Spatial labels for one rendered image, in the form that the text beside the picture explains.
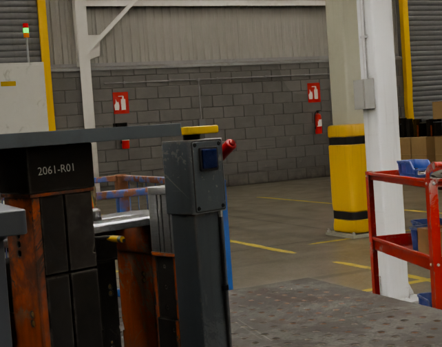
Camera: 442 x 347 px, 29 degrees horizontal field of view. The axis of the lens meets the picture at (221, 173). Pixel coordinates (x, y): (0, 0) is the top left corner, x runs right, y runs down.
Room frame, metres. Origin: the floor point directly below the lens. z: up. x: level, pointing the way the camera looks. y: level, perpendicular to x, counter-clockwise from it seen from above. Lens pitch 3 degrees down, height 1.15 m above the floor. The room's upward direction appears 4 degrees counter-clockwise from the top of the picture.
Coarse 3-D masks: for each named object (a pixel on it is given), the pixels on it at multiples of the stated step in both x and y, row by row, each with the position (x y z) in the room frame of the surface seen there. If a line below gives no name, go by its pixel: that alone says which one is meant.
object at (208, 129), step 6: (198, 126) 1.30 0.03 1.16; (204, 126) 1.31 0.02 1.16; (210, 126) 1.31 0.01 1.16; (216, 126) 1.32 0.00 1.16; (186, 132) 1.29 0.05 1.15; (192, 132) 1.29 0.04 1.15; (198, 132) 1.30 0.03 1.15; (204, 132) 1.31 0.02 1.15; (210, 132) 1.31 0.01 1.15; (216, 132) 1.32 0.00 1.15; (186, 138) 1.32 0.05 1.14; (192, 138) 1.31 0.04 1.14; (198, 138) 1.32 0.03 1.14
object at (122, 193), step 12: (96, 180) 4.48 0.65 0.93; (108, 180) 4.50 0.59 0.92; (120, 180) 4.51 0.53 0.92; (132, 180) 4.37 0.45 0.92; (144, 180) 4.23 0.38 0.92; (156, 180) 4.09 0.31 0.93; (96, 192) 3.27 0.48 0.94; (108, 192) 3.29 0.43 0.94; (120, 192) 3.31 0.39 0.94; (132, 192) 3.33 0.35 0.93; (144, 192) 3.35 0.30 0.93; (120, 204) 4.51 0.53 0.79; (228, 228) 3.51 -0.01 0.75; (228, 240) 3.50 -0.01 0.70; (228, 252) 3.50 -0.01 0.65; (228, 264) 3.50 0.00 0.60; (228, 276) 3.50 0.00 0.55
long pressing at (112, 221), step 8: (104, 216) 1.67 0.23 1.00; (112, 216) 1.65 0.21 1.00; (120, 216) 1.66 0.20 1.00; (128, 216) 1.67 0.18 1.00; (136, 216) 1.62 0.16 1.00; (144, 216) 1.57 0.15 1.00; (96, 224) 1.49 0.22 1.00; (104, 224) 1.50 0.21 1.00; (112, 224) 1.51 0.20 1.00; (120, 224) 1.52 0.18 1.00; (128, 224) 1.53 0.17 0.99; (136, 224) 1.55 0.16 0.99; (144, 224) 1.56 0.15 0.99; (96, 232) 1.49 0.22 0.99
